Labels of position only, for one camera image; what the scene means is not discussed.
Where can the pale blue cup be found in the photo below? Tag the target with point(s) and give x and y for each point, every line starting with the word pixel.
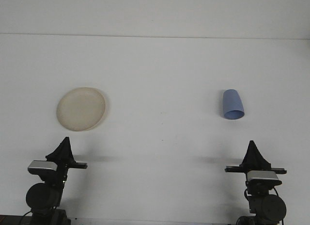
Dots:
pixel 232 101

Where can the pale round plate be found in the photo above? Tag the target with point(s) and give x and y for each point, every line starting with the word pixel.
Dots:
pixel 80 108

